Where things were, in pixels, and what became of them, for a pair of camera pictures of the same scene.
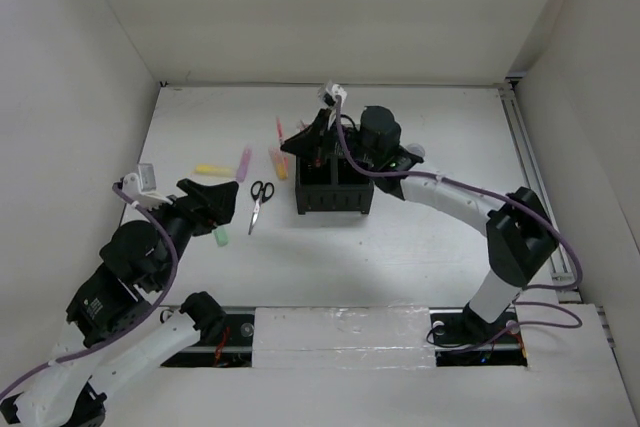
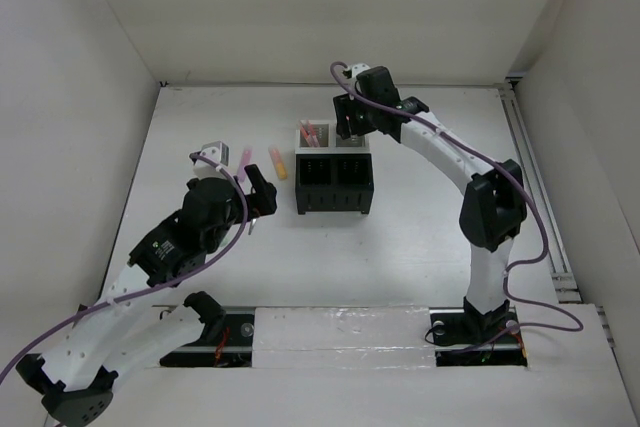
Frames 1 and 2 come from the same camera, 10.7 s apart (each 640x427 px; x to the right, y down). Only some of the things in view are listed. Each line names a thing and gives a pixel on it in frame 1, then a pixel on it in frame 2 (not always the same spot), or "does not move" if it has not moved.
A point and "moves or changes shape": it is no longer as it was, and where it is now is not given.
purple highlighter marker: x=241 y=171 does not move
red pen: x=279 y=128 moves or changes shape
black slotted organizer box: x=331 y=183 does not move
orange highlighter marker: x=280 y=162 does not move
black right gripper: x=314 y=141 → x=343 y=108
